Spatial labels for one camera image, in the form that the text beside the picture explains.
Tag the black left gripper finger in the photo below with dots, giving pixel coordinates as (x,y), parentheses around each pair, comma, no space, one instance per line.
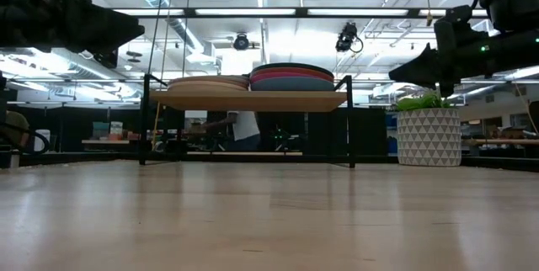
(101,29)
(106,58)

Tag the dark teal plastic plate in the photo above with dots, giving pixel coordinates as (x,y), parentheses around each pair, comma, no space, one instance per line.
(290,65)

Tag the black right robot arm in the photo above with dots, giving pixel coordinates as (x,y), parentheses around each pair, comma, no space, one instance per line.
(513,1)

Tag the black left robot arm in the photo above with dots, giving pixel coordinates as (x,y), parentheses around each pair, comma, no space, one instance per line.
(6,94)

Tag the green potted plant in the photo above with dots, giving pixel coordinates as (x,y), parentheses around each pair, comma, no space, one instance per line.
(414,102)

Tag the white triangle-pattern plant pot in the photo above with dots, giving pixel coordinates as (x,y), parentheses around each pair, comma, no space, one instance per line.
(429,136)

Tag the white box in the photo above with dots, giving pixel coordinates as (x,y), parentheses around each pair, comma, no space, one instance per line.
(116,128)

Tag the green box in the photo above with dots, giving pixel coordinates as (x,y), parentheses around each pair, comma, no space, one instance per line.
(101,130)

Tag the wooden background bench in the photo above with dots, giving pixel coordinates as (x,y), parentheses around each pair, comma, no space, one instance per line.
(501,141)

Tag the wooden background table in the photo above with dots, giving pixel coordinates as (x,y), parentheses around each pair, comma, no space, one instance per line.
(105,141)

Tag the white container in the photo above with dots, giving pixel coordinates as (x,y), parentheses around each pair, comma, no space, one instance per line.
(41,134)

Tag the person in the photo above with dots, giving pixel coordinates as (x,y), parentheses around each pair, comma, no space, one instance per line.
(14,121)
(246,125)

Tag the round black ceiling lamp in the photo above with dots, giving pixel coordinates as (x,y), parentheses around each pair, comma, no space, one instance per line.
(241,42)

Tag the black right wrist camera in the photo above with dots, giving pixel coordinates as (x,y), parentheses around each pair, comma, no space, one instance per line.
(459,29)

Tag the black metal rig frame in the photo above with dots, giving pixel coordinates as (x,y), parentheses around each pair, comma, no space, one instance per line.
(301,12)

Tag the wooden shelf black metal frame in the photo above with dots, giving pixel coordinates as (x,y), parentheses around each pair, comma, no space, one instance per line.
(252,102)

